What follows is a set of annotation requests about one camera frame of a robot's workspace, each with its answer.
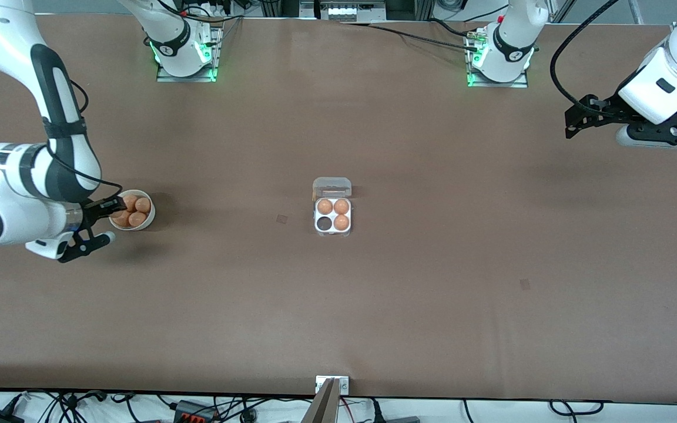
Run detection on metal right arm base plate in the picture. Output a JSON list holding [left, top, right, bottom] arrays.
[[156, 26, 224, 83]]

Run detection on silver table edge bracket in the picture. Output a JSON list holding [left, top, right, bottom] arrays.
[[316, 376, 350, 395]]

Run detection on grey camera pole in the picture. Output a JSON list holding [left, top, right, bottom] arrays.
[[301, 378, 342, 423]]

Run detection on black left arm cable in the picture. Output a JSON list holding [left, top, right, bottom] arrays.
[[549, 0, 625, 112]]

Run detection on white bowl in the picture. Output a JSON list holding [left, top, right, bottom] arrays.
[[108, 189, 156, 231]]

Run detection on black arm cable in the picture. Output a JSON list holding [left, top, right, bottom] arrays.
[[42, 78, 125, 203], [549, 0, 625, 112]]

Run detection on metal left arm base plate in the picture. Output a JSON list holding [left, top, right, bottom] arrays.
[[466, 29, 529, 89]]

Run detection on long black table cable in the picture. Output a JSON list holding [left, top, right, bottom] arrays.
[[341, 21, 481, 52]]

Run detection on black orange power strip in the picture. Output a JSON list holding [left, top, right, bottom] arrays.
[[174, 401, 220, 423]]

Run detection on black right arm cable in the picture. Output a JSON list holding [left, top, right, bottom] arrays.
[[42, 78, 125, 203]]

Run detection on grey electrical box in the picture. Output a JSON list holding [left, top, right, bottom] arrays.
[[300, 0, 387, 23]]

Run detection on black looped cable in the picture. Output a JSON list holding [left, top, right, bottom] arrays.
[[550, 399, 605, 417]]

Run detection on clear plastic egg box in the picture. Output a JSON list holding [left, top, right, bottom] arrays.
[[313, 177, 353, 238]]

